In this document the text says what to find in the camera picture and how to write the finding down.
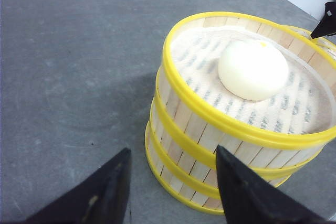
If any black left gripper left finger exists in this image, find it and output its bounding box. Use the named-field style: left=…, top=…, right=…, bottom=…
left=26, top=148, right=131, bottom=223

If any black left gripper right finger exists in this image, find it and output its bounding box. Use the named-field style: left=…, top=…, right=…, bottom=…
left=216, top=145, right=331, bottom=223

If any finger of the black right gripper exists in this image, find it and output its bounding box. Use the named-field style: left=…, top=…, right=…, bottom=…
left=310, top=2, right=336, bottom=39

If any front bamboo steamer drawer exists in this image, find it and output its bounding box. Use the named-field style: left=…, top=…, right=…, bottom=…
left=145, top=120, right=293, bottom=214

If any large white steamed bun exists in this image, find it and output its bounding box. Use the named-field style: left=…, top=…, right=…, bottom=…
left=218, top=39, right=289, bottom=101

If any white gauze liner top drawer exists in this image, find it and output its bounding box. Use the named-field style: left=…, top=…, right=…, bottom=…
left=170, top=26, right=335, bottom=134

